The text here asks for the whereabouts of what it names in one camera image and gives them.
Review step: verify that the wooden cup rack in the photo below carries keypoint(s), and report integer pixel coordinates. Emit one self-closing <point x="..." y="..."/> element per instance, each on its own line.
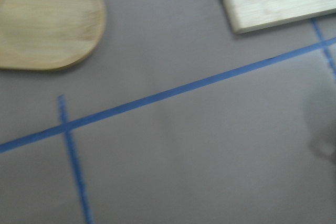
<point x="43" y="35"/>

